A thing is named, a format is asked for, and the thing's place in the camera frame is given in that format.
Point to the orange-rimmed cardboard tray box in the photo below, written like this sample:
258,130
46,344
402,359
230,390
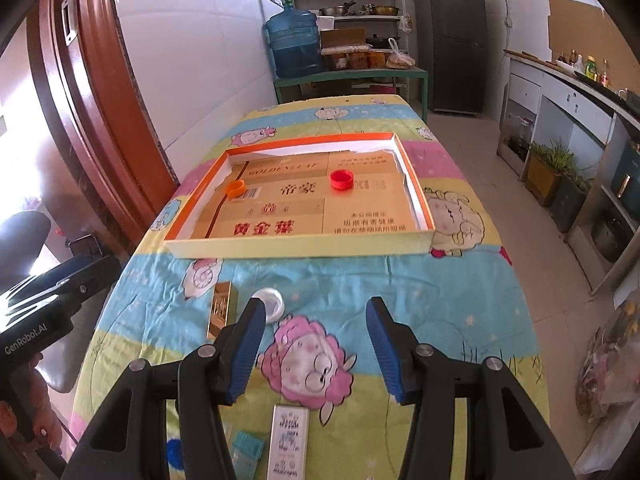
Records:
280,210

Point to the gold cigarette box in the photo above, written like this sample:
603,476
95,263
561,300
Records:
221,310

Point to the cardboard sheet on wall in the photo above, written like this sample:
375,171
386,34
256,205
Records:
585,30

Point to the teal small box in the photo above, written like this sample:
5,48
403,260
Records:
248,452

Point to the brown cardboard box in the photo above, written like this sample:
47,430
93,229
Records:
344,37

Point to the plastic bag with food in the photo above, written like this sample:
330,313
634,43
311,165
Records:
400,57

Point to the green bottle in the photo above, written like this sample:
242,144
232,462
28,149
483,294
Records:
591,69

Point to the teal kitchen appliance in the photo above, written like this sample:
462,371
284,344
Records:
627,175

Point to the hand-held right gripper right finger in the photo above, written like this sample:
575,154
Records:
382,350

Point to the blue bottle cap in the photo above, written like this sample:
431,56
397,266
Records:
174,454

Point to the white cigarette box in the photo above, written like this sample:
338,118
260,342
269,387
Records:
287,440

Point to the blue water jug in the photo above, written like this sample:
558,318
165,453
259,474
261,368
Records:
292,40

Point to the white bottle cap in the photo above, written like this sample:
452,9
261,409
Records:
274,302

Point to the black box device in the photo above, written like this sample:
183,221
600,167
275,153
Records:
82,246

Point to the metal cooking pot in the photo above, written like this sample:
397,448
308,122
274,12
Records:
607,240

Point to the brown planter with plant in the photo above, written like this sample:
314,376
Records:
542,180

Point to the orange bottle cap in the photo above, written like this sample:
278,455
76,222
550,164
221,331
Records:
235,189

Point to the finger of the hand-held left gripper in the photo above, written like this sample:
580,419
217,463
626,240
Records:
95,275

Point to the grey office chair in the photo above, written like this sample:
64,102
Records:
65,370

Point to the brown wooden door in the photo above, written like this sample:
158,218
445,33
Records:
100,85

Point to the green metal table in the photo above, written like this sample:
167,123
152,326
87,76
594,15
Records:
350,76

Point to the red bottle cap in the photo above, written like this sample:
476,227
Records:
341,181

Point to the dark grey refrigerator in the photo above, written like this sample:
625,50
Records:
450,35

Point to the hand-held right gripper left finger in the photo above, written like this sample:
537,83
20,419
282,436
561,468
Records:
247,350

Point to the white kitchen counter cabinet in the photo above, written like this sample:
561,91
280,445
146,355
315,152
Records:
565,105

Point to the pile of plastic bags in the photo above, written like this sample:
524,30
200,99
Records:
610,360

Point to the dark green planter with plant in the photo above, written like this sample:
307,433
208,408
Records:
570,207

